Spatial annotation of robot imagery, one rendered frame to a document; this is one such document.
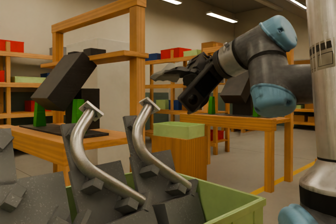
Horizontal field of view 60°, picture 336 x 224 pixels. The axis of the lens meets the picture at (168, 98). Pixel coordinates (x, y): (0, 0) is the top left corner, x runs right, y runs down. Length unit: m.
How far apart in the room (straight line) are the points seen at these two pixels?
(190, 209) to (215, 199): 0.08
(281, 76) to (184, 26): 9.83
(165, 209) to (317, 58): 0.63
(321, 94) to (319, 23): 0.06
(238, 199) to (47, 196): 0.46
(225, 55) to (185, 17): 9.81
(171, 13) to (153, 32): 1.09
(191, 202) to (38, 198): 0.40
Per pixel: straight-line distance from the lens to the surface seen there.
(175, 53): 6.56
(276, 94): 0.54
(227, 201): 0.84
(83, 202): 0.74
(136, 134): 0.79
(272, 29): 0.60
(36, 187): 0.73
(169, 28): 9.77
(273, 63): 0.57
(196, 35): 10.78
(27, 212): 0.72
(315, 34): 0.27
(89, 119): 0.75
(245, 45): 0.62
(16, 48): 6.45
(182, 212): 0.84
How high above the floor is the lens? 1.21
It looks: 1 degrees down
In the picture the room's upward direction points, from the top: straight up
